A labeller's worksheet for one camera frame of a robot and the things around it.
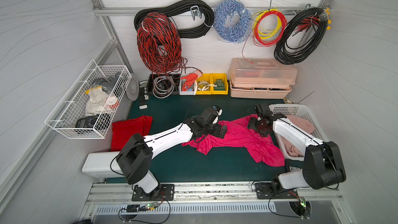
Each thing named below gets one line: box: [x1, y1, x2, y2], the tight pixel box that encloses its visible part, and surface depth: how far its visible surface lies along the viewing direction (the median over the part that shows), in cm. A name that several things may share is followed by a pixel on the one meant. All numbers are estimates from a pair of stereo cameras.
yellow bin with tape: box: [195, 73, 212, 95], surface depth 117 cm
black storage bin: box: [148, 73, 181, 95], surface depth 113 cm
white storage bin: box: [179, 78, 198, 96], surface depth 113 cm
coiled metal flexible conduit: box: [152, 75, 175, 100], surface depth 113 cm
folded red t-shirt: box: [110, 115, 153, 152], surface depth 97 cm
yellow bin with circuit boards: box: [211, 73, 229, 95], surface depth 121 cm
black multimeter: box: [73, 113, 111, 134], surface depth 60 cm
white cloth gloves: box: [84, 85, 119, 116], surface depth 69 cm
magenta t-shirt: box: [181, 114, 286, 167], surface depth 88 cm
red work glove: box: [180, 70, 203, 92], surface depth 117 cm
